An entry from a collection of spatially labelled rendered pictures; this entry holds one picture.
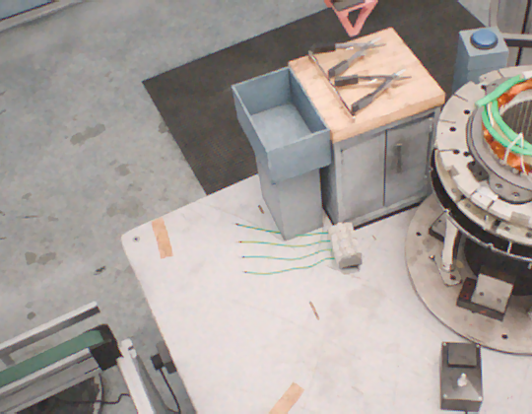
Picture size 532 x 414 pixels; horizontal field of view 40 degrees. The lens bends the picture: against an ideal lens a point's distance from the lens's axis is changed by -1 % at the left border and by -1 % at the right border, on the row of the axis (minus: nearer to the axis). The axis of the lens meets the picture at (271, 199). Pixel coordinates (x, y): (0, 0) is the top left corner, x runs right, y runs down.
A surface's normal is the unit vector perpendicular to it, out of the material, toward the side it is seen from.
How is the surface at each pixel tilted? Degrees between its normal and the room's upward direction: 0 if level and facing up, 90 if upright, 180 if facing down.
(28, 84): 0
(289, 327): 0
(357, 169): 90
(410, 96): 0
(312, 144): 90
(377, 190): 90
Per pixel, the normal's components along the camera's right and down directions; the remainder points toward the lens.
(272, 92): 0.36, 0.71
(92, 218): -0.10, -0.62
